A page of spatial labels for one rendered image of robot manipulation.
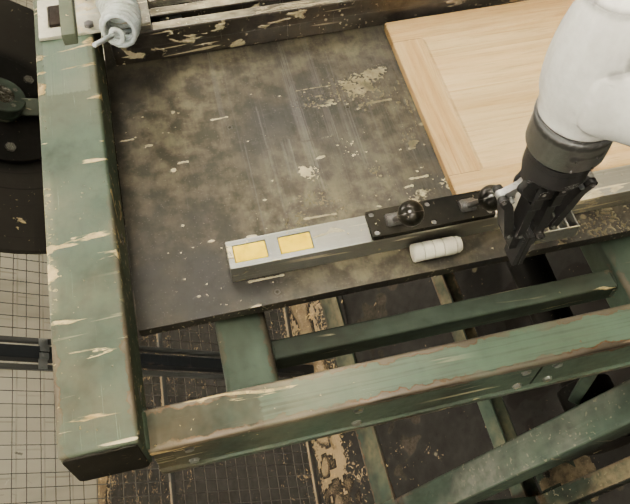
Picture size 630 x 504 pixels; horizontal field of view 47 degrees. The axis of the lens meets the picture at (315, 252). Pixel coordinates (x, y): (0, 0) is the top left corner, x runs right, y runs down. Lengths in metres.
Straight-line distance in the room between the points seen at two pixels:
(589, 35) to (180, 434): 0.67
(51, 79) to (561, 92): 0.85
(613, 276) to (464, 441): 1.74
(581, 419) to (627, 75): 1.10
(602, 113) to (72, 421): 0.70
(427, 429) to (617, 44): 2.49
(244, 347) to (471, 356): 0.34
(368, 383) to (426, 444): 2.08
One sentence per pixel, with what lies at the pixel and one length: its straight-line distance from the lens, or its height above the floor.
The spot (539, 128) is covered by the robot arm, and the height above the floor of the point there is 1.61.
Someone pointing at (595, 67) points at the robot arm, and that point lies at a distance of 0.72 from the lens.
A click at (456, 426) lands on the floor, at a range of 2.96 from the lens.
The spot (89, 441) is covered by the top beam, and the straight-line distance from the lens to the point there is 0.96.
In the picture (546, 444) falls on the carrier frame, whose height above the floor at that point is 0.79.
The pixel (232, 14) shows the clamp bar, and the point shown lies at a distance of 1.41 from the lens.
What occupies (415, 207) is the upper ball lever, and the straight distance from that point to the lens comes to 1.01.
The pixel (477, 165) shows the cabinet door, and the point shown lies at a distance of 1.26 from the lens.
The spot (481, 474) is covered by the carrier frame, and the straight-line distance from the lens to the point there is 1.87.
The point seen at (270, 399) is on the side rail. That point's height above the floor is 1.67.
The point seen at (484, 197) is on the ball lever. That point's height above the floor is 1.44.
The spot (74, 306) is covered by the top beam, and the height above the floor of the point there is 1.89.
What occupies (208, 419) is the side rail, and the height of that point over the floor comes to 1.74.
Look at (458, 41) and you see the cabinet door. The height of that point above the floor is 1.25.
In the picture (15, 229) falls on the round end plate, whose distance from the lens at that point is 1.66.
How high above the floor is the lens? 2.23
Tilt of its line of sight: 37 degrees down
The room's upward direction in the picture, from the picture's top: 79 degrees counter-clockwise
